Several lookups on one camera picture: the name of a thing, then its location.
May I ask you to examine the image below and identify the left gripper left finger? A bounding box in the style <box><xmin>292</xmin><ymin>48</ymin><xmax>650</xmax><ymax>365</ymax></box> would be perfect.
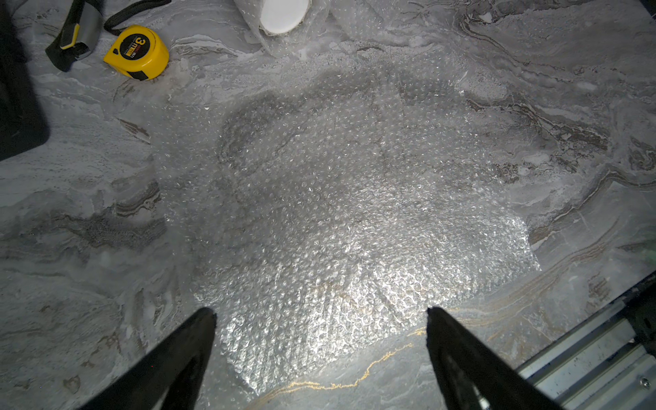
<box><xmin>82</xmin><ymin>307</ymin><xmax>217</xmax><ymax>409</ymax></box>

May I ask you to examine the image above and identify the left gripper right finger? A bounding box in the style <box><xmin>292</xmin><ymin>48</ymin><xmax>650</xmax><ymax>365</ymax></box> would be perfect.
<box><xmin>426</xmin><ymin>307</ymin><xmax>560</xmax><ymax>409</ymax></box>

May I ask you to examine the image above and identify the clear bubble wrap sheet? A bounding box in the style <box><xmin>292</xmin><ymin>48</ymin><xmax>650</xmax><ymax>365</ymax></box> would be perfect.
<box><xmin>151</xmin><ymin>60</ymin><xmax>538</xmax><ymax>394</ymax></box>

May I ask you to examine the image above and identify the bubble wrapped white cylinder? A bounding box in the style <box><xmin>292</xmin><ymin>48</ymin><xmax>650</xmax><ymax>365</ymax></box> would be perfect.
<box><xmin>234</xmin><ymin>0</ymin><xmax>331</xmax><ymax>57</ymax></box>

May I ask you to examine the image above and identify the black plastic tool case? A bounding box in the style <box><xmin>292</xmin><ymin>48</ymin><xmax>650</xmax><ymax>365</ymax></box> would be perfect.
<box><xmin>1</xmin><ymin>1</ymin><xmax>51</xmax><ymax>161</ymax></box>

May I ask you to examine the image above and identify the yellow tape measure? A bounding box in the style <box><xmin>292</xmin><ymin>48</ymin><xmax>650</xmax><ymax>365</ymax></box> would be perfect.
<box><xmin>104</xmin><ymin>25</ymin><xmax>169</xmax><ymax>81</ymax></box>

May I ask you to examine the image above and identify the black utility knife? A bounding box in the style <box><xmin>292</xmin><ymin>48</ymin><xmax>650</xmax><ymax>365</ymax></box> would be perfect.
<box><xmin>45</xmin><ymin>0</ymin><xmax>172</xmax><ymax>72</ymax></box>

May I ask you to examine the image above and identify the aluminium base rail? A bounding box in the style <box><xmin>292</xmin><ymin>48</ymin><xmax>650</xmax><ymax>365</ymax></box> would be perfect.
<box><xmin>518</xmin><ymin>274</ymin><xmax>655</xmax><ymax>409</ymax></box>

